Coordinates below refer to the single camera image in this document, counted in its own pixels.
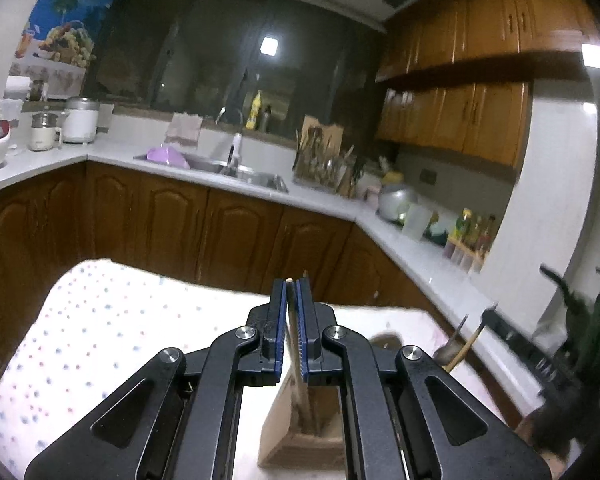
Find steel sink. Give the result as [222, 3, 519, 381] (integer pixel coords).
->
[133, 152, 290, 195]

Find metal bowl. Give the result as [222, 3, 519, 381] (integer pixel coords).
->
[377, 183, 419, 224]

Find purple plastic basin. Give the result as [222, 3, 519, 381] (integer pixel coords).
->
[145, 145, 191, 170]

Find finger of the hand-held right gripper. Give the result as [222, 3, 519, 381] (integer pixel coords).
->
[481, 307, 576, 401]

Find white faucet filter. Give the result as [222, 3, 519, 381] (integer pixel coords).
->
[228, 132, 245, 169]

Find glass blender jug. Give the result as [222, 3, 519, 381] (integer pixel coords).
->
[28, 112, 64, 152]

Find wooden upper cabinets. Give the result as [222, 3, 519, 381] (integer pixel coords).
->
[374, 0, 600, 169]

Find wooden cabinets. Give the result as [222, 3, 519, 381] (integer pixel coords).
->
[0, 160, 526, 426]
[374, 0, 600, 169]

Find dotted white tablecloth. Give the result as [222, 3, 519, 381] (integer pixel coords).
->
[0, 258, 506, 480]

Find paper towel roll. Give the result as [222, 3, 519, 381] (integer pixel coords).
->
[3, 75, 31, 101]

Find tropical fruit wall poster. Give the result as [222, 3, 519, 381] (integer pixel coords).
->
[9, 0, 127, 102]

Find white electric pot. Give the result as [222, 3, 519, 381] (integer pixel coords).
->
[61, 97, 101, 144]

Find cooking oil bottle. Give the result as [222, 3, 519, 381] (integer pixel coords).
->
[449, 208, 474, 249]

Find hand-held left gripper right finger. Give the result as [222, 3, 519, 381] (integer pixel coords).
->
[297, 280, 553, 480]

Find translucent plastic cup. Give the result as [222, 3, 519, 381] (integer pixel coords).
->
[401, 203, 434, 241]

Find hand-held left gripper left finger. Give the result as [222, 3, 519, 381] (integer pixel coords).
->
[24, 280, 288, 480]

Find chrome faucet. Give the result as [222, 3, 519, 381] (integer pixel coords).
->
[215, 106, 245, 129]

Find yellow dish soap bottle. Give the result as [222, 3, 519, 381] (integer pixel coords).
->
[245, 89, 263, 131]

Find person's right forearm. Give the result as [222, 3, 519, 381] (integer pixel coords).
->
[512, 400, 583, 476]

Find wooden knife and utensil rack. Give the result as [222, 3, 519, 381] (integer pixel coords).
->
[294, 114, 345, 181]

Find hanging dish cloth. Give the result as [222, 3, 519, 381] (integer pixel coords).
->
[164, 112, 203, 146]

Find wooden utensil holder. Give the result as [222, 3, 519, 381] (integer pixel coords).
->
[257, 375, 348, 472]

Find wooden chopstick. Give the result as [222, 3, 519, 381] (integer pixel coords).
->
[286, 277, 305, 433]

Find white countertop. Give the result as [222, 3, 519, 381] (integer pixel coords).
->
[0, 125, 547, 397]

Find dark kitchen window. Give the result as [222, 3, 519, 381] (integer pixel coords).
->
[94, 0, 387, 142]

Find countertop utensil rack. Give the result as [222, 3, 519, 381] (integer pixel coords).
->
[293, 144, 356, 196]

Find wooden lower cabinets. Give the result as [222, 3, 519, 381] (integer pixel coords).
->
[0, 160, 526, 426]

